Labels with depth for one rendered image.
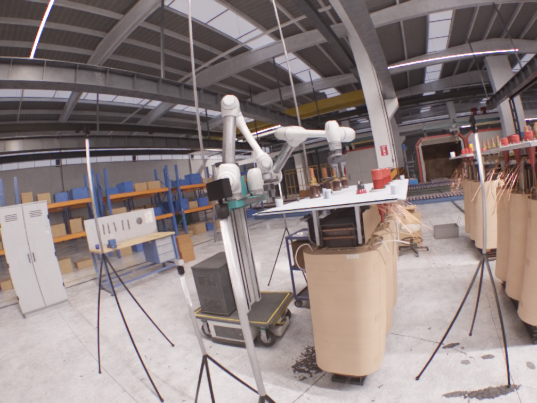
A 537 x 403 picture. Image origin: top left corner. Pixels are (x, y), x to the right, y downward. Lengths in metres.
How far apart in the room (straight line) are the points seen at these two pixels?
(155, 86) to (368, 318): 7.96
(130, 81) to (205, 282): 6.47
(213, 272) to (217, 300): 0.30
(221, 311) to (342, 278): 1.46
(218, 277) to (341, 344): 1.30
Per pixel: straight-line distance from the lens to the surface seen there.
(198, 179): 11.38
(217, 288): 2.47
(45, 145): 12.67
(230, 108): 1.97
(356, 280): 1.42
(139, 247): 9.47
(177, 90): 8.82
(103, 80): 7.53
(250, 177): 2.51
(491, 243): 4.05
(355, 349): 1.67
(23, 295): 5.20
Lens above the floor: 1.49
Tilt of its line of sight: 3 degrees down
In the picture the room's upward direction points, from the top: 9 degrees counter-clockwise
